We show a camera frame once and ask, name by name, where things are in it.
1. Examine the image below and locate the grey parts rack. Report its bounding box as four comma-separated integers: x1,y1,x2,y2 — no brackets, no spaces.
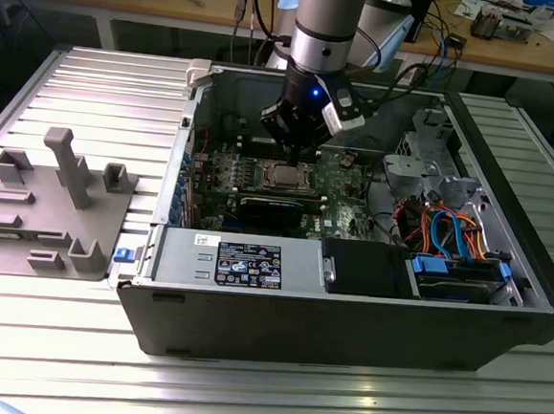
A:
0,122,144,286

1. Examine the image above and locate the orange wire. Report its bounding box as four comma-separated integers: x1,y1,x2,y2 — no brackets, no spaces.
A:
459,212,494,263

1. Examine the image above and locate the hard disk in blue carrier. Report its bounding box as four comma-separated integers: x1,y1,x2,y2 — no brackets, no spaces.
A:
406,253,514,308

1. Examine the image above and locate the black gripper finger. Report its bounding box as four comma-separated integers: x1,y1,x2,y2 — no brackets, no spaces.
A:
255,98,305,169

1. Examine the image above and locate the black PC case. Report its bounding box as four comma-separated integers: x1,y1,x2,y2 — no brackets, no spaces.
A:
110,53,554,389

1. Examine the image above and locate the CPU with silver top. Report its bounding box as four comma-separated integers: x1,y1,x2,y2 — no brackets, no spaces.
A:
269,163,305,187

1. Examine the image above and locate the white label tag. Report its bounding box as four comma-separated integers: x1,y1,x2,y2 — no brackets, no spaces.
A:
394,57,418,88

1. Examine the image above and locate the green motherboard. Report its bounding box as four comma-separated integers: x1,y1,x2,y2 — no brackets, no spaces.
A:
183,135,395,246

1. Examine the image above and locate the copper heatsink cooler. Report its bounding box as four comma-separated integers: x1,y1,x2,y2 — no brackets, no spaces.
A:
470,5,504,42

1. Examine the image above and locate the blue wire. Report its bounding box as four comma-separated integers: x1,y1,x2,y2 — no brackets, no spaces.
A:
445,208,475,262
425,202,454,260

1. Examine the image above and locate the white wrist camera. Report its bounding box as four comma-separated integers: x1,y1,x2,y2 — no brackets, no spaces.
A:
311,73,369,139

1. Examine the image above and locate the CPU socket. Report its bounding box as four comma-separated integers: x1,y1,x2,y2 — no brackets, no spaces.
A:
256,157,321,195

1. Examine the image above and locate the thick black cable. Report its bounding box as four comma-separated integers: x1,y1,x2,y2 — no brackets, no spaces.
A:
360,57,433,122

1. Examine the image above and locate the black graphics card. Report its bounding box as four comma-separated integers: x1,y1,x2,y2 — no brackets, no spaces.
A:
234,192,325,233

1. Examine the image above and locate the pale blue teach pendant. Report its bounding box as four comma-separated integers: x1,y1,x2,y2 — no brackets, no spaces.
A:
364,11,417,76

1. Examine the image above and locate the grey electronic part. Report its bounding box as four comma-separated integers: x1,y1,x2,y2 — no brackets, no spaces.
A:
499,11,534,45

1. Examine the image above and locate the grey case latch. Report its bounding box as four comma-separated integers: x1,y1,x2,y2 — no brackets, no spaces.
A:
184,58,215,91

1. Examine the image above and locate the black plastic shroud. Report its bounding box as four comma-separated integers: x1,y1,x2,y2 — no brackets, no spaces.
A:
321,237,422,301

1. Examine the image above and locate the metal socket cover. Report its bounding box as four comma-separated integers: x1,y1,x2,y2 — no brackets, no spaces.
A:
258,160,314,191

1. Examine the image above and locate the grey power supply unit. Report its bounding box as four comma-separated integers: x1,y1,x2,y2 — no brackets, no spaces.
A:
148,225,341,297

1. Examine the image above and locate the wooden desk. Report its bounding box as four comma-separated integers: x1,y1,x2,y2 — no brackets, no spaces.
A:
0,0,554,79

